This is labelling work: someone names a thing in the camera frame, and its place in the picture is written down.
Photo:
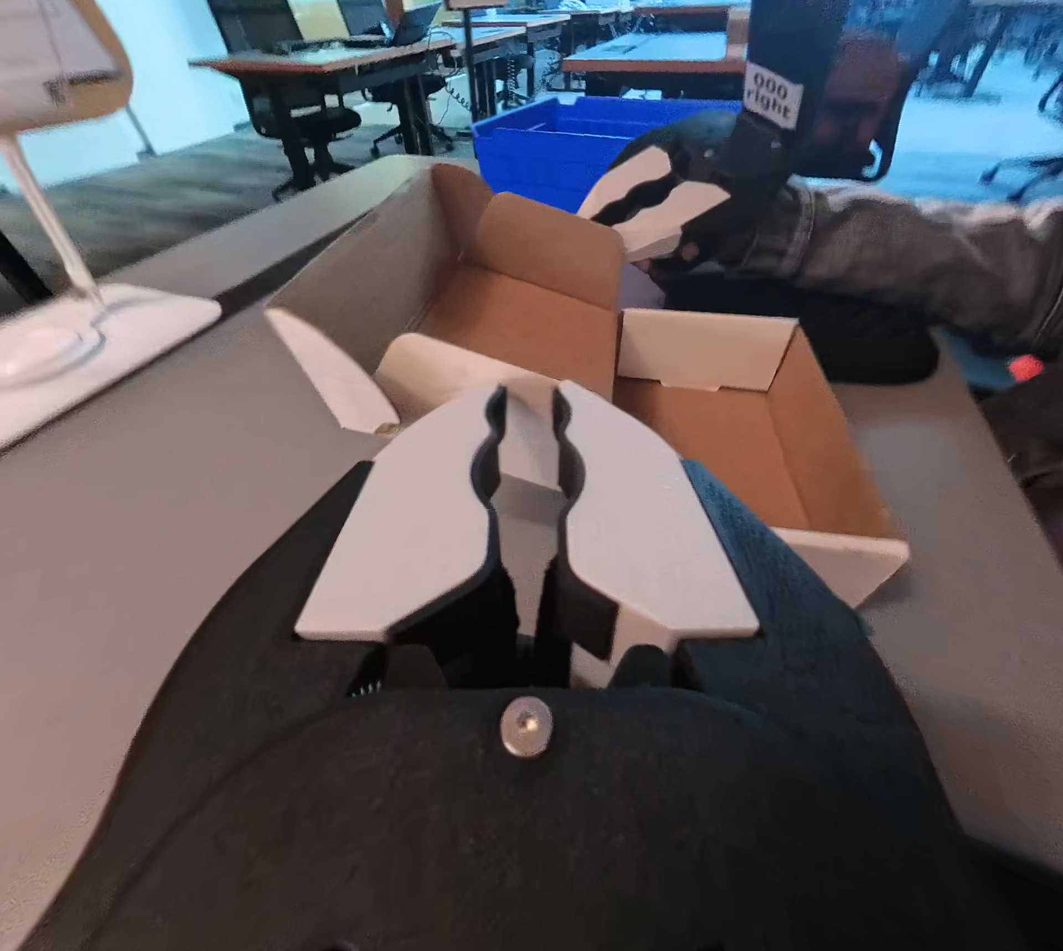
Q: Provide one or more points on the person's right hand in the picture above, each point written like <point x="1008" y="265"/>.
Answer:
<point x="739" y="249"/>

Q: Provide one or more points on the small red object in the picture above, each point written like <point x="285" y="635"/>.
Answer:
<point x="1027" y="369"/>

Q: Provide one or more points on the white cardboard mailer box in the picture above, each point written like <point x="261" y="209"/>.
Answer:
<point x="531" y="319"/>

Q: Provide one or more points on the black wrist rest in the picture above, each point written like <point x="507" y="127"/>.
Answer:
<point x="872" y="353"/>

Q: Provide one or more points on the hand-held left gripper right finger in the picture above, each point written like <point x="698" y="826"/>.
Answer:
<point x="648" y="535"/>

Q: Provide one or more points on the person's right forearm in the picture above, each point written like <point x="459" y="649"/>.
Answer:
<point x="913" y="261"/>

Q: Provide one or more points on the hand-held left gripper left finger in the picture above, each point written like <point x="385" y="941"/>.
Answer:
<point x="399" y="535"/>

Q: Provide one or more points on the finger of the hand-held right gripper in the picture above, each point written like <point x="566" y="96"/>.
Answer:
<point x="673" y="220"/>
<point x="627" y="174"/>

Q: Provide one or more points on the black laptop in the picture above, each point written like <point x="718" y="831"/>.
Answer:
<point x="415" y="25"/>

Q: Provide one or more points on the printed instruction sheet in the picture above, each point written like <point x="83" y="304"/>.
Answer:
<point x="41" y="12"/>

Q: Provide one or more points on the grey desk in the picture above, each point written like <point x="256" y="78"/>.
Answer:
<point x="166" y="511"/>

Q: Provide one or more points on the blue plastic bin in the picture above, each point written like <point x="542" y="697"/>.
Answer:
<point x="540" y="153"/>

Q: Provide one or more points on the wood top office desk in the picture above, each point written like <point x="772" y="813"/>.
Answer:
<point x="648" y="50"/>
<point x="332" y="58"/>

